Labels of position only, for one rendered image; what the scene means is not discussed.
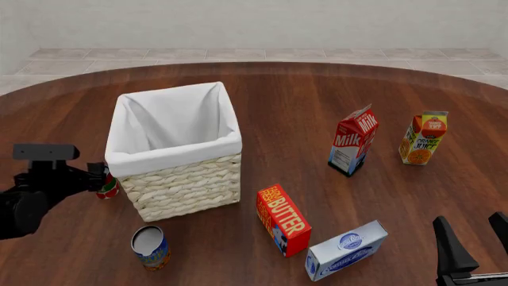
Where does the orange juice carton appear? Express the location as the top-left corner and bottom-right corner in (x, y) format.
(398, 110), (449, 167)

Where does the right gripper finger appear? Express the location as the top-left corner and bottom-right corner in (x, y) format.
(487, 211), (508, 240)
(432, 215), (480, 274)

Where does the red-white milk carton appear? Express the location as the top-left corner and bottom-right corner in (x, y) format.
(327, 103), (380, 179)

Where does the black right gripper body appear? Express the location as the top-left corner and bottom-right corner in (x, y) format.
(435, 269), (508, 286)

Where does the blue alphabet soup can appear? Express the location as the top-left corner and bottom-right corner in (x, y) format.
(131, 224), (172, 272)

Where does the white-lined wicker basket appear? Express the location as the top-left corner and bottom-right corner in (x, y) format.
(104, 81), (244, 223)

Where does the red butter box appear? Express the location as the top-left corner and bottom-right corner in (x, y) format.
(256, 183), (313, 258)

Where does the red tomato sauce can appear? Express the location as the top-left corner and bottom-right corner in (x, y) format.
(95, 172), (121, 200)

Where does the white-blue cream cheese box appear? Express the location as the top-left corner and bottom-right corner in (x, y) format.
(304, 219), (389, 282)

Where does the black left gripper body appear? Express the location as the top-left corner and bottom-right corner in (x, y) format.
(85, 162), (110, 192)

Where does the flat plate on black stalk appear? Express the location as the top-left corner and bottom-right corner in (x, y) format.
(12, 143), (81, 172)

